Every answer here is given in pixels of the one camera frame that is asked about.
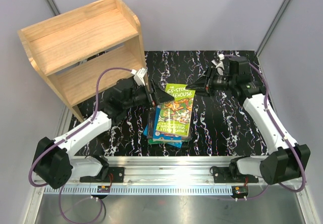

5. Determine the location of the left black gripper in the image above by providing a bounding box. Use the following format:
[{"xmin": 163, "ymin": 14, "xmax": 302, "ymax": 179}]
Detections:
[{"xmin": 124, "ymin": 79, "xmax": 174, "ymax": 109}]

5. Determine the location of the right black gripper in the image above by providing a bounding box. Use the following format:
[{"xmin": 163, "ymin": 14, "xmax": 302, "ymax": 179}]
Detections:
[{"xmin": 186, "ymin": 67, "xmax": 236, "ymax": 98}]

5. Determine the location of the green 65-Storey Treehouse book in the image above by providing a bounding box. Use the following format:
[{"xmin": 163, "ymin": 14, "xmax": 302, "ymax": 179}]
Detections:
[{"xmin": 156, "ymin": 83, "xmax": 195, "ymax": 137}]

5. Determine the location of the blue paperback book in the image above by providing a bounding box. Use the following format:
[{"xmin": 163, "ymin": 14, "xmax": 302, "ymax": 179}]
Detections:
[{"xmin": 152, "ymin": 106, "xmax": 182, "ymax": 143}]

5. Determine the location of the blue 26-Storey Treehouse book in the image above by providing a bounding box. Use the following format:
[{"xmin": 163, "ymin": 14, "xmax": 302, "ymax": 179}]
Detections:
[{"xmin": 143, "ymin": 125, "xmax": 182, "ymax": 148}]

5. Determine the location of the dark Tale of Two Cities book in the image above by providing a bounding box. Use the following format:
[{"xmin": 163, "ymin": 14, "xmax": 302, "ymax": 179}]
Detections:
[{"xmin": 147, "ymin": 110, "xmax": 192, "ymax": 142}]

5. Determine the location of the green 104-Storey Treehouse book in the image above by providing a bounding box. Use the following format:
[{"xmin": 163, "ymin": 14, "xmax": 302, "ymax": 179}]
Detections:
[{"xmin": 148, "ymin": 139, "xmax": 182, "ymax": 144}]

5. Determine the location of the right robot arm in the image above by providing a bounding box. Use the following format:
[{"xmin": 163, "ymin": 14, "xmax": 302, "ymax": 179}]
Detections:
[{"xmin": 186, "ymin": 54, "xmax": 310, "ymax": 192}]

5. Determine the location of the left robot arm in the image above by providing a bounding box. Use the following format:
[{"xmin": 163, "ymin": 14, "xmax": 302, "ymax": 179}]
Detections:
[{"xmin": 28, "ymin": 78, "xmax": 174, "ymax": 189}]

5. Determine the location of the black marble pattern mat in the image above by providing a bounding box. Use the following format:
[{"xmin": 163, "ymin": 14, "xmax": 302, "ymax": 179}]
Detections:
[{"xmin": 77, "ymin": 50, "xmax": 268, "ymax": 157}]

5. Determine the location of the wooden two-tier shelf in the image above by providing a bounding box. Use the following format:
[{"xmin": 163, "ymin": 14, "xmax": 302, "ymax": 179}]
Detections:
[{"xmin": 18, "ymin": 0, "xmax": 146, "ymax": 121}]

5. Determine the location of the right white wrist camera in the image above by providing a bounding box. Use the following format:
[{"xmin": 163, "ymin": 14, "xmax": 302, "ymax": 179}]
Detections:
[{"xmin": 211, "ymin": 54, "xmax": 225, "ymax": 75}]

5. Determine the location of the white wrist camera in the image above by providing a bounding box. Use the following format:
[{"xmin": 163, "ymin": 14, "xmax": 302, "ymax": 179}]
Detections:
[
  {"xmin": 211, "ymin": 54, "xmax": 225, "ymax": 75},
  {"xmin": 131, "ymin": 68, "xmax": 147, "ymax": 86}
]

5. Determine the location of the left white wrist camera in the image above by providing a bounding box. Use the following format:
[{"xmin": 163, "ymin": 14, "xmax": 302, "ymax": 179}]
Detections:
[{"xmin": 131, "ymin": 68, "xmax": 147, "ymax": 86}]

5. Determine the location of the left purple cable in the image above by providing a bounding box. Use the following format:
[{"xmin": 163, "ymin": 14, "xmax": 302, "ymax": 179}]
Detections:
[{"xmin": 28, "ymin": 67, "xmax": 134, "ymax": 223}]

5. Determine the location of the purple cable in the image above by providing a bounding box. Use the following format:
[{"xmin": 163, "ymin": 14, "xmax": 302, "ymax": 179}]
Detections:
[
  {"xmin": 28, "ymin": 67, "xmax": 134, "ymax": 223},
  {"xmin": 223, "ymin": 54, "xmax": 307, "ymax": 192}
]

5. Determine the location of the aluminium mounting rail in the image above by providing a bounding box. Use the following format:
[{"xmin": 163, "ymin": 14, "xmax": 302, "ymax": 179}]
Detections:
[{"xmin": 34, "ymin": 155, "xmax": 307, "ymax": 196}]

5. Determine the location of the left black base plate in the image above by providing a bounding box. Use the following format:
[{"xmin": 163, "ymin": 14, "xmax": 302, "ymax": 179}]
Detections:
[{"xmin": 80, "ymin": 166, "xmax": 125, "ymax": 183}]

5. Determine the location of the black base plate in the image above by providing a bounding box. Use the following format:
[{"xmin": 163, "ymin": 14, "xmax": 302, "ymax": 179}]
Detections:
[
  {"xmin": 209, "ymin": 166, "xmax": 259, "ymax": 184},
  {"xmin": 80, "ymin": 166, "xmax": 125, "ymax": 183}
]

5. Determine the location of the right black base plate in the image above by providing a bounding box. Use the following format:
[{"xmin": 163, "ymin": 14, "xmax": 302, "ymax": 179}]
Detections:
[{"xmin": 209, "ymin": 166, "xmax": 259, "ymax": 184}]

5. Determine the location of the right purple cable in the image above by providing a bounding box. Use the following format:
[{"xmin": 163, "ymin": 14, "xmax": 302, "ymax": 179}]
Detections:
[{"xmin": 223, "ymin": 54, "xmax": 307, "ymax": 192}]

